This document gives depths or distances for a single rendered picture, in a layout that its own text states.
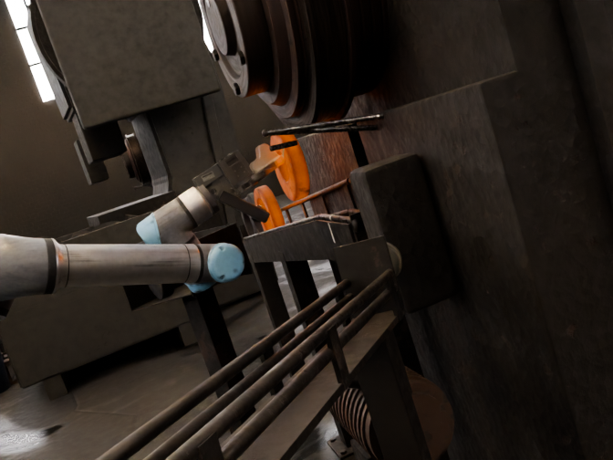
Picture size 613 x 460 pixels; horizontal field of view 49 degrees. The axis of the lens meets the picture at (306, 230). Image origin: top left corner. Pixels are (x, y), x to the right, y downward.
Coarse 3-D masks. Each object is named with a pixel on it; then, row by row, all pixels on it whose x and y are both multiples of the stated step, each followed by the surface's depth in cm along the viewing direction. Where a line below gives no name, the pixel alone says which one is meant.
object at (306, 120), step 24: (312, 0) 102; (336, 0) 104; (312, 24) 103; (336, 24) 105; (312, 48) 105; (336, 48) 107; (312, 72) 109; (336, 72) 110; (312, 96) 113; (336, 96) 115; (288, 120) 132; (312, 120) 118
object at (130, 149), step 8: (128, 136) 581; (136, 136) 586; (128, 144) 575; (136, 144) 572; (128, 152) 574; (136, 152) 569; (128, 160) 576; (136, 160) 568; (144, 160) 574; (128, 168) 577; (136, 168) 573; (144, 168) 574; (136, 176) 583; (144, 176) 578; (144, 184) 581
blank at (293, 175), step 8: (272, 136) 146; (280, 136) 141; (288, 136) 141; (272, 144) 148; (280, 152) 144; (288, 152) 139; (296, 152) 139; (288, 160) 139; (296, 160) 139; (304, 160) 139; (280, 168) 149; (288, 168) 141; (296, 168) 139; (304, 168) 139; (280, 176) 150; (288, 176) 143; (296, 176) 139; (304, 176) 140; (280, 184) 152; (288, 184) 145; (296, 184) 140; (304, 184) 141; (288, 192) 147; (296, 192) 142; (304, 192) 143
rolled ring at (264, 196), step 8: (256, 192) 197; (264, 192) 193; (272, 192) 193; (256, 200) 201; (264, 200) 191; (272, 200) 191; (272, 208) 190; (272, 216) 190; (280, 216) 190; (264, 224) 204; (272, 224) 192; (280, 224) 190
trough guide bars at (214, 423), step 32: (288, 320) 71; (320, 320) 78; (256, 352) 61; (288, 352) 68; (320, 352) 61; (256, 384) 48; (288, 384) 53; (160, 416) 47; (224, 416) 43; (256, 416) 47; (128, 448) 43; (160, 448) 46; (192, 448) 38; (224, 448) 42
